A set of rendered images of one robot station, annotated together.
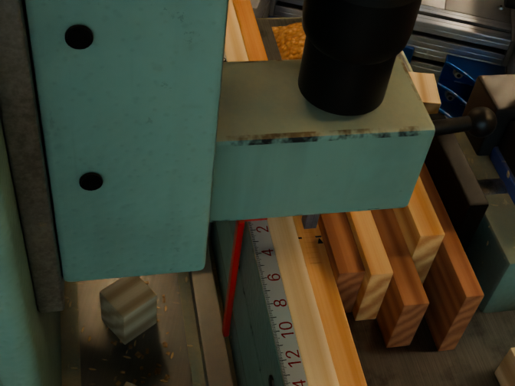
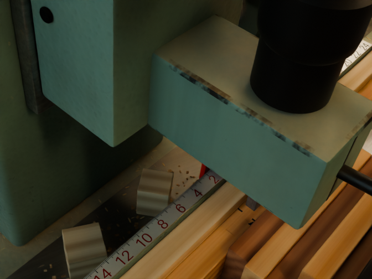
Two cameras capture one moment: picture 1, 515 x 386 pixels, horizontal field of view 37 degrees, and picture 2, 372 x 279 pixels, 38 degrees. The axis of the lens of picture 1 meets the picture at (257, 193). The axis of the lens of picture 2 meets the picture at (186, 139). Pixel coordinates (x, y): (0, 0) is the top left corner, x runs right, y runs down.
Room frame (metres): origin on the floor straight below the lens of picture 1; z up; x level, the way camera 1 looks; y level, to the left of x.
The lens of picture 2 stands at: (0.15, -0.21, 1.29)
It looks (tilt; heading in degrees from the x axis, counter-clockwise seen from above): 46 degrees down; 52
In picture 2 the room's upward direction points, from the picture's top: 8 degrees clockwise
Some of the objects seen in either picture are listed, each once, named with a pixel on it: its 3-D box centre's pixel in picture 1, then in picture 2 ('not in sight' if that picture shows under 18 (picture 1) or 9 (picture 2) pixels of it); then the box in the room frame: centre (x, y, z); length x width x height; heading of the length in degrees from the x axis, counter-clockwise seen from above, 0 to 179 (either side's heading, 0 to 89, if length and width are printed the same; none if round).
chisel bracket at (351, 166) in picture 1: (296, 144); (252, 121); (0.35, -0.02, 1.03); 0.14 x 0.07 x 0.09; 107
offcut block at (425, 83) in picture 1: (413, 104); not in sight; (0.53, -0.12, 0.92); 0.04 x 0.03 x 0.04; 6
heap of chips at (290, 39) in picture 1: (329, 39); not in sight; (0.63, -0.05, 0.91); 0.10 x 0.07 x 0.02; 107
